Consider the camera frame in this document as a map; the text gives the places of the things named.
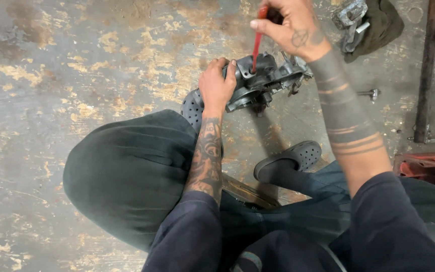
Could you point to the red metal box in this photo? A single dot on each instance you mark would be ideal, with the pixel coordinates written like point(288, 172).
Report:
point(427, 170)

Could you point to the grey metal carburetor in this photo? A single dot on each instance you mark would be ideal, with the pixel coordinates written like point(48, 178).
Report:
point(264, 79)

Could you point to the wooden stool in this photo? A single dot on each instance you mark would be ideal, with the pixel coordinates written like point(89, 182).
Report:
point(246, 192)

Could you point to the person's dark trousers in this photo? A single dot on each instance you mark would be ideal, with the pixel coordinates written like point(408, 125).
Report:
point(145, 177)

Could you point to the grey perforated clog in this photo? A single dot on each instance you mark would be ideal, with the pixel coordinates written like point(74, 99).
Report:
point(289, 160)
point(192, 109)

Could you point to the person's left hand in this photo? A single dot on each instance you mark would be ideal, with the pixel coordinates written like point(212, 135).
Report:
point(214, 85)

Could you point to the grey metal engine part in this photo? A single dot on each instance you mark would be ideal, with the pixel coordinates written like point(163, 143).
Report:
point(349, 22)

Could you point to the rusty metal frame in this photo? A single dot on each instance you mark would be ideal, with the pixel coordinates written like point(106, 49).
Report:
point(429, 71)

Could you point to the person's dark blue sweatshirt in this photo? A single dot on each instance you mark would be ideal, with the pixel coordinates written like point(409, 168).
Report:
point(383, 230)

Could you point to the person's right hand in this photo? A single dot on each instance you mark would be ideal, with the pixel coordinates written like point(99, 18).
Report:
point(296, 30)

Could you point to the dark green rag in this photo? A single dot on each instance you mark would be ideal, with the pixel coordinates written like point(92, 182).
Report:
point(381, 28)

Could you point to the small metal bolt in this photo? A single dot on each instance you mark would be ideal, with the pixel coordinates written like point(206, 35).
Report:
point(369, 93)

